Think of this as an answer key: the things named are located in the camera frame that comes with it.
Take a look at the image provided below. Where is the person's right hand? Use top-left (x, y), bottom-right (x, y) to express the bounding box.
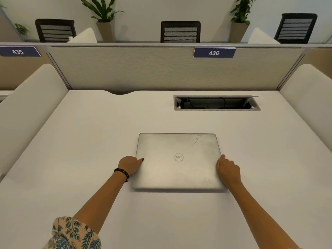
top-left (216, 155), bottom-right (242, 189)

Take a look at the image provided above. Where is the person's left hand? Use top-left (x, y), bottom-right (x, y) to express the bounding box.
top-left (118, 156), bottom-right (145, 176)

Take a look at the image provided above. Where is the silver laptop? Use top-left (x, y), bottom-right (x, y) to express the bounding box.
top-left (131, 133), bottom-right (229, 192)

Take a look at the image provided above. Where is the person's left forearm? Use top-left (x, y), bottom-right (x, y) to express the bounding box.
top-left (73, 169), bottom-right (129, 234)

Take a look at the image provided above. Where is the person's right forearm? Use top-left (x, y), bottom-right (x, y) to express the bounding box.
top-left (228, 182), bottom-right (302, 249)

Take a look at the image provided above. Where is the beige desk divider panel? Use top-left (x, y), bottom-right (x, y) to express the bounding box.
top-left (47, 45), bottom-right (309, 91)

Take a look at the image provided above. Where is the floral patterned sleeve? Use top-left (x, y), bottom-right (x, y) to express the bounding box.
top-left (41, 216), bottom-right (102, 249)

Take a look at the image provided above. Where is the blue desk number sign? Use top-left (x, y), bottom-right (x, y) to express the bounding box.
top-left (193, 47), bottom-right (237, 58)
top-left (0, 46), bottom-right (42, 57)

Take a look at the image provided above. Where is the white side partition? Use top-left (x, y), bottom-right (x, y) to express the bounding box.
top-left (67, 27), bottom-right (98, 43)
top-left (247, 27), bottom-right (281, 44)
top-left (279, 64), bottom-right (332, 153)
top-left (0, 64), bottom-right (69, 183)

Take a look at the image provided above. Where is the black mesh office chair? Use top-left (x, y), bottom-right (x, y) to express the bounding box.
top-left (274, 13), bottom-right (318, 44)
top-left (35, 19), bottom-right (77, 43)
top-left (160, 21), bottom-right (201, 43)

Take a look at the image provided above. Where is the potted green plant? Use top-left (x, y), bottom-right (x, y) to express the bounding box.
top-left (81, 0), bottom-right (125, 42)
top-left (229, 0), bottom-right (257, 44)

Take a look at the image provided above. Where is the green leafy plant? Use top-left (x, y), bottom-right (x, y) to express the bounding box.
top-left (14, 23), bottom-right (30, 36)

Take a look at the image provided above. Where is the black wrist bracelet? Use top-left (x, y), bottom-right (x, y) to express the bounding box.
top-left (114, 168), bottom-right (129, 183)

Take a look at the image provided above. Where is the desk cable access box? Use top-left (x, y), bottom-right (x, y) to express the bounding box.
top-left (173, 95), bottom-right (261, 111)

